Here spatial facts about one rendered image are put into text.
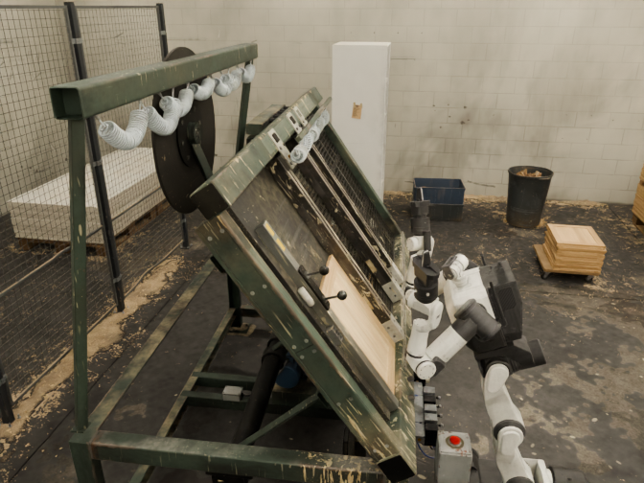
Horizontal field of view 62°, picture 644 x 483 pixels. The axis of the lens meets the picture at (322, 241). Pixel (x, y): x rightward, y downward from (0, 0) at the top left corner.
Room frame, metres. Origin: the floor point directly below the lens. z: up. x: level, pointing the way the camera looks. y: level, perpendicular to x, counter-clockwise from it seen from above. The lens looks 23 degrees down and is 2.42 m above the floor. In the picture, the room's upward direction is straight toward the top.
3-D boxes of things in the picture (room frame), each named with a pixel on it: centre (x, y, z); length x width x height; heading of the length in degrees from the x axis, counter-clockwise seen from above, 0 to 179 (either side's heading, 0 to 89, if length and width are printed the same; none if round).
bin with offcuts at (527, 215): (6.17, -2.46, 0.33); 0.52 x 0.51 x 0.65; 170
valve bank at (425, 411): (2.00, -0.49, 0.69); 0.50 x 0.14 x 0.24; 172
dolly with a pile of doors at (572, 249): (4.86, -2.42, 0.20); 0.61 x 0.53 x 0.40; 170
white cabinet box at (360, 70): (6.33, -0.45, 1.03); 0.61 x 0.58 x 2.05; 170
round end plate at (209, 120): (2.65, 0.64, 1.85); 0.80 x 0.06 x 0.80; 172
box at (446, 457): (1.55, -0.49, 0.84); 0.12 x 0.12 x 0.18; 82
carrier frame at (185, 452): (2.70, 0.21, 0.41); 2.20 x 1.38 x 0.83; 172
